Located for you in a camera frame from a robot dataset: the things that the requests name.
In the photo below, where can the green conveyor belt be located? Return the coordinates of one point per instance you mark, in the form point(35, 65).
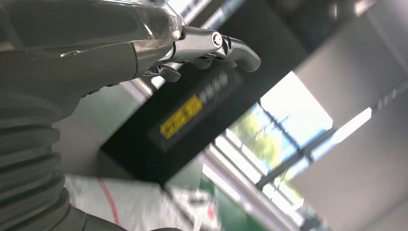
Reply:
point(229, 210)

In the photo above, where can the black-framed window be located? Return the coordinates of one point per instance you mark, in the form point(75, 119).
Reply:
point(287, 127)

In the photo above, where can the black inbound scanner machine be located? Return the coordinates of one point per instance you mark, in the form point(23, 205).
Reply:
point(134, 150)

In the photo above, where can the grey parcel bag red print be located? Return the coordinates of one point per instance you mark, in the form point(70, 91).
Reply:
point(143, 204)

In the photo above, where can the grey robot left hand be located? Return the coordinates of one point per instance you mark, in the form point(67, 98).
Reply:
point(79, 47)

